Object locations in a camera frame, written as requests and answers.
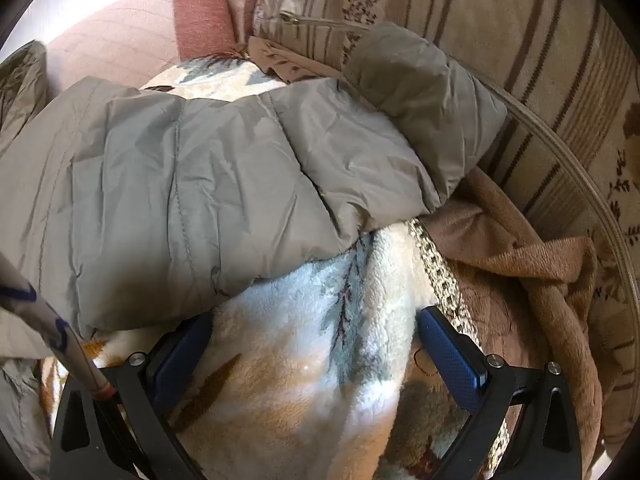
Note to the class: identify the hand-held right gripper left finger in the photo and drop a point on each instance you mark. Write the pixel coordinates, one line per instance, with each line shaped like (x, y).
(181, 360)

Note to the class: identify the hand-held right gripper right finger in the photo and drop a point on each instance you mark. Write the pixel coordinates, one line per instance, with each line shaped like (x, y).
(450, 360)

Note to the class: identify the grey puffer jacket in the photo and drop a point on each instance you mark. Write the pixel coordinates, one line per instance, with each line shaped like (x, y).
(200, 185)

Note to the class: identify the leaf print fleece blanket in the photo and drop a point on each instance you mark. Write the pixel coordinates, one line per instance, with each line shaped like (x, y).
(280, 385)

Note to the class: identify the brown blanket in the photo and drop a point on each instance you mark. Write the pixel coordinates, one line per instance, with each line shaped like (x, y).
(540, 280)

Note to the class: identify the cream sleeve with blue print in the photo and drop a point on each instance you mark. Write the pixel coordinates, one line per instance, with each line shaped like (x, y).
(45, 320)

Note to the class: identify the tan cloth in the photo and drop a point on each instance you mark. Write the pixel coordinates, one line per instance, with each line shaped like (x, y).
(285, 62)

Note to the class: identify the pink sofa armrest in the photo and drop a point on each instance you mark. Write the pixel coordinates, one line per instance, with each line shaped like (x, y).
(125, 35)

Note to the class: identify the striped sofa back cushion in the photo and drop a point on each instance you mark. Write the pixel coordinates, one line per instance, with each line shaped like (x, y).
(500, 25)

